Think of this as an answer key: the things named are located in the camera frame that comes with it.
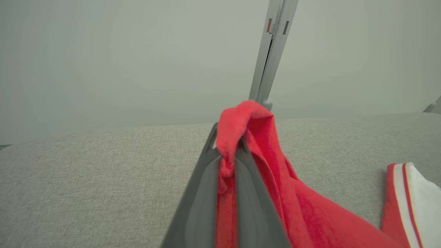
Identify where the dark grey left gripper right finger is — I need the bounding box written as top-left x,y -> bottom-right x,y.
235,137 -> 292,248

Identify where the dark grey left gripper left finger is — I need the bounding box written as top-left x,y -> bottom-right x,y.
160,122 -> 222,248

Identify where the red jersey with striped trim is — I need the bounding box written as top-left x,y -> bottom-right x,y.
215,100 -> 441,248

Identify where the grey double partition post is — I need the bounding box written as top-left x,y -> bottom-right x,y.
248,0 -> 299,111

